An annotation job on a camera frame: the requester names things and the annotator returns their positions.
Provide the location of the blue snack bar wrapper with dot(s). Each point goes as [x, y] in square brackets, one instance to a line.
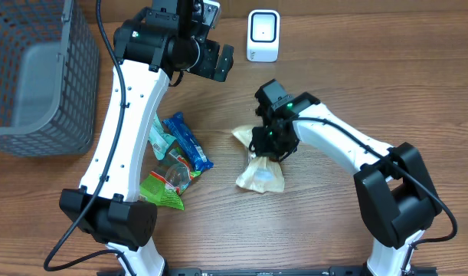
[188, 142]

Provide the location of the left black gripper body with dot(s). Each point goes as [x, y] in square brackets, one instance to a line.
[206, 63]

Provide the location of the grey plastic mesh basket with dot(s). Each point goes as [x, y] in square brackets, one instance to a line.
[49, 69]

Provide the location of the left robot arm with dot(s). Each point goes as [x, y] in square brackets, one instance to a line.
[162, 41]

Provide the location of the beige snack pouch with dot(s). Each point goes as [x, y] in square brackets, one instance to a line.
[261, 174]

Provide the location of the white barcode scanner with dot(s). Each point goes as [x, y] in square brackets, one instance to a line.
[263, 35]

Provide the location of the light green wipes packet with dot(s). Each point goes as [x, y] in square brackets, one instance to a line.
[160, 139]

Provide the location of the green snack bag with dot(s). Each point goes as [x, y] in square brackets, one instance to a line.
[168, 180]

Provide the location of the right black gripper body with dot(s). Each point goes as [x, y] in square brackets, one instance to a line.
[269, 143]

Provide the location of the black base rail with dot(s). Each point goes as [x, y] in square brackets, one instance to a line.
[333, 271]

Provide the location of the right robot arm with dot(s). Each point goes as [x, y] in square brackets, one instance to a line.
[396, 196]

